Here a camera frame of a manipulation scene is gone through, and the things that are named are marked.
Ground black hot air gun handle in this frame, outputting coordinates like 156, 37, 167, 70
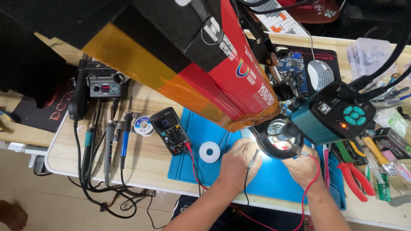
68, 59, 89, 121

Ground blue silicone work mat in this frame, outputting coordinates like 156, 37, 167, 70
168, 107, 347, 211

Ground pink tweezers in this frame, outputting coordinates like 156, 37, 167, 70
323, 148, 331, 190

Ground metal tweezers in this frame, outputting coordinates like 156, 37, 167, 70
220, 131, 232, 152

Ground solder wire spool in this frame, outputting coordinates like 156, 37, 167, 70
134, 116, 156, 137

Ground tangle of black cables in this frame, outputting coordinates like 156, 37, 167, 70
33, 119, 168, 230

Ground white orange keyboard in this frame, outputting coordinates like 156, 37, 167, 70
243, 0, 309, 37

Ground grey handled soldering iron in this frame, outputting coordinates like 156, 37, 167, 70
103, 103, 117, 186

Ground person's left hand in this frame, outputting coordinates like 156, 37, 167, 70
219, 138, 263, 194

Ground dark red desk mat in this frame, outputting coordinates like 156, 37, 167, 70
279, 0, 340, 24

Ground yellow green handled pliers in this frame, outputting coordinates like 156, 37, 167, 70
333, 139, 368, 166

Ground red black box with amber film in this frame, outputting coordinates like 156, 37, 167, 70
0, 0, 282, 133

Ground metal soldering iron stand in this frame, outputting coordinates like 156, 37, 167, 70
112, 112, 142, 134

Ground teal handled soldering iron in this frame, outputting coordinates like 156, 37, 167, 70
82, 111, 97, 181

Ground black ring light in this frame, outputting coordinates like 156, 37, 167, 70
252, 118, 305, 160

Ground person's right hand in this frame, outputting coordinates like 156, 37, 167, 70
274, 142, 322, 190

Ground clear plastic storage box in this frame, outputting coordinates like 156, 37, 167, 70
346, 37, 399, 81

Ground black mat with red print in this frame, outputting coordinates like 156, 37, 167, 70
12, 80, 76, 133

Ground black digital multimeter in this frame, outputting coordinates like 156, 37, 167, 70
149, 107, 192, 157

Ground teal microscope camera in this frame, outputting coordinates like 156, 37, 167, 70
277, 80, 376, 145

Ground clear plastic bag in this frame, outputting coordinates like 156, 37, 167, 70
374, 107, 409, 137

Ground black camera cables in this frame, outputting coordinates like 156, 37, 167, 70
337, 30, 411, 104

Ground yellow utility knife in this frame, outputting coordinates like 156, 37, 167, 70
361, 135, 398, 176

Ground green packet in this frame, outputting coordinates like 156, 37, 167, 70
375, 173, 392, 202

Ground red multimeter probe lead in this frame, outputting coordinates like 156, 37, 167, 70
185, 143, 321, 231

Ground white perforated mouse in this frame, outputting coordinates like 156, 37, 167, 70
307, 60, 335, 92

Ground black soldering station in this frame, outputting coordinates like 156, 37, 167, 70
84, 61, 131, 102

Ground red handled pliers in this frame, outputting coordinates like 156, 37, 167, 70
336, 162, 376, 203

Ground blue handled soldering iron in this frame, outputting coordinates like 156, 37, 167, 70
120, 96, 134, 170

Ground white tape roll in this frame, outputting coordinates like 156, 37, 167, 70
199, 141, 221, 164

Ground brown furry animal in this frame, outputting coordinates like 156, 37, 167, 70
0, 199, 28, 231

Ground black box with green mark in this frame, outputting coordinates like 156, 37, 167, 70
374, 127, 411, 160

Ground blue circuit board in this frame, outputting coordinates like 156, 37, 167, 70
275, 52, 309, 97

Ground black mouse pad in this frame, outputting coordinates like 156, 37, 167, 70
272, 44, 343, 97

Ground black multimeter probe lead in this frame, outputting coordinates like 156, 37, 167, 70
181, 148, 261, 206

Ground person's dark shorts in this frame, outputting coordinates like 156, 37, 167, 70
170, 194, 309, 231

